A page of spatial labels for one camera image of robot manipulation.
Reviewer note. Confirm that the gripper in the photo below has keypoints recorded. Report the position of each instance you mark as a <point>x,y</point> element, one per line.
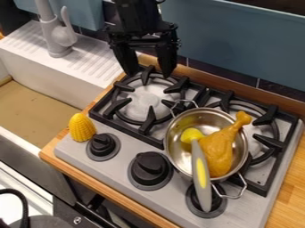
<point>141,33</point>

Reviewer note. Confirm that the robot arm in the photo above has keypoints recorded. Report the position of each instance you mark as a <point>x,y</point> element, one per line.
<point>135,12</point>

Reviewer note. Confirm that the toy stove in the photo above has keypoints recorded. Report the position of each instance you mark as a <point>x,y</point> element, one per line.
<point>178,142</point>

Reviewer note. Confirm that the yellow toy corn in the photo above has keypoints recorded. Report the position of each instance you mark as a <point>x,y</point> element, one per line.
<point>81,127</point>

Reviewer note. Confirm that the tap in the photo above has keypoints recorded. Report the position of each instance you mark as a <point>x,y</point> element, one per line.
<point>55,32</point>

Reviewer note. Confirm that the toy sink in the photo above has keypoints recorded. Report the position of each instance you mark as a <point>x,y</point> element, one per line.
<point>47,77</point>

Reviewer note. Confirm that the silver pot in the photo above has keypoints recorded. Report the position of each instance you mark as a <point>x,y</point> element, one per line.
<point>206,142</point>

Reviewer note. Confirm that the toy chicken drumstick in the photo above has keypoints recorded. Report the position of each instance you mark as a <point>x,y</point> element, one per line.
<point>223,145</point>

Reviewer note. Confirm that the grey and yellow spatula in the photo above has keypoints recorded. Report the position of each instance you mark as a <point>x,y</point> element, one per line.
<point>198,166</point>

